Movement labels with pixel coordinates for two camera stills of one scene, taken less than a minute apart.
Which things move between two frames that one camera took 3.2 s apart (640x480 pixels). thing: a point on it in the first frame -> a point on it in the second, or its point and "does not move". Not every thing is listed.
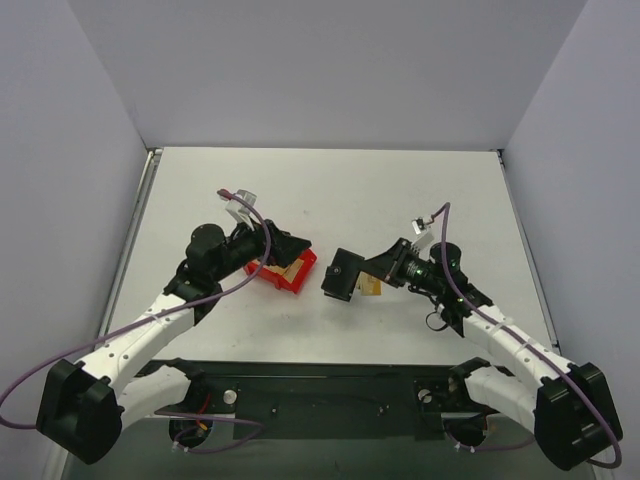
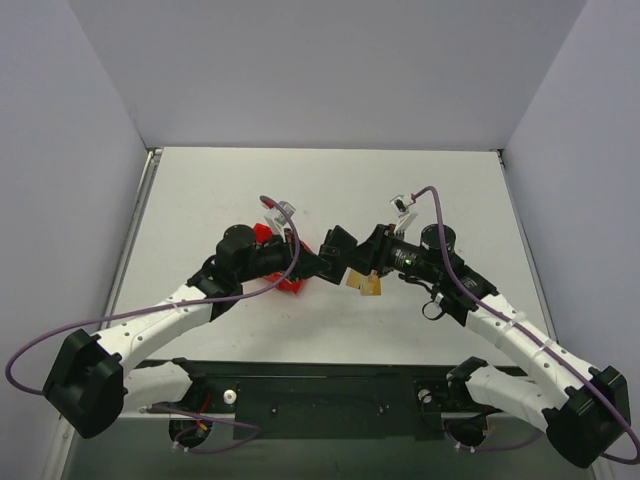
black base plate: (327, 399) does not move
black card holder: (341, 274) -> (335, 249)
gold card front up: (369, 285) does not move
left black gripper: (273, 240) -> (304, 257)
